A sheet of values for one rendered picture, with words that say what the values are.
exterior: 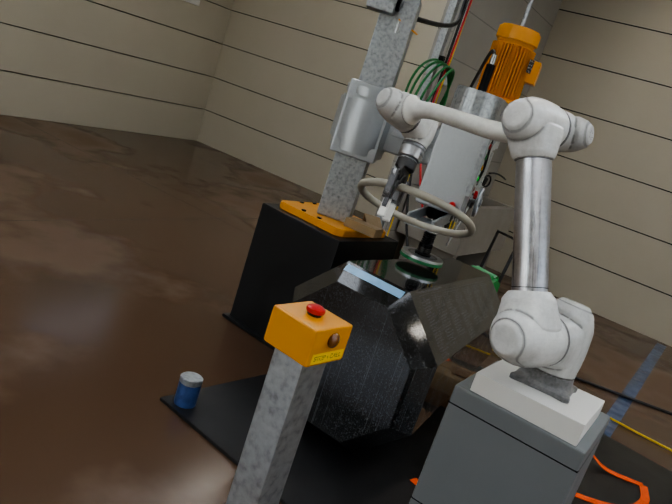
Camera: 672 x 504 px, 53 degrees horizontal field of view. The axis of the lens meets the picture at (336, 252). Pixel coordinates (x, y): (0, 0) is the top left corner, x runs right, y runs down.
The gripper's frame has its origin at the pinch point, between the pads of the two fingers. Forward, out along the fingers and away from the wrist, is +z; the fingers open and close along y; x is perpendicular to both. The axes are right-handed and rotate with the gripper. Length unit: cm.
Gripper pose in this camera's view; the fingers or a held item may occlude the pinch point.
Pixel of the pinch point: (386, 210)
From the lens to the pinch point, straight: 242.5
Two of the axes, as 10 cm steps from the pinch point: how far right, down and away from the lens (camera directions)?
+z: -4.0, 9.1, -1.3
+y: 4.0, 3.0, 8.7
